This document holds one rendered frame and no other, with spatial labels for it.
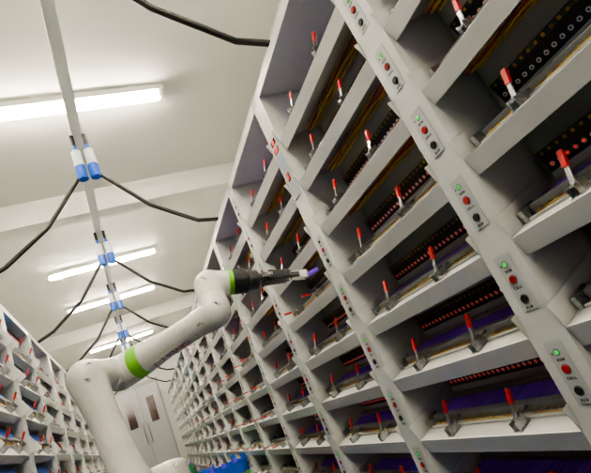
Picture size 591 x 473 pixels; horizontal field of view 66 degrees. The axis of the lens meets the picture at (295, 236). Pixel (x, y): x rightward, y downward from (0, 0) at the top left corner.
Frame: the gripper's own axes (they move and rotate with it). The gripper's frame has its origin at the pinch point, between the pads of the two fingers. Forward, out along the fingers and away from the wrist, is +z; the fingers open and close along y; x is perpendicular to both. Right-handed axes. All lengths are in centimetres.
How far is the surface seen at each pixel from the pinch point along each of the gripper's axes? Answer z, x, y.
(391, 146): 5, -8, -74
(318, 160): 1.2, -26.5, -39.5
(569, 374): 17, 54, -87
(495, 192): 13, 17, -92
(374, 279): 19.6, 11.8, -22.1
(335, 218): 5.1, -7.7, -33.1
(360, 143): 19, -34, -39
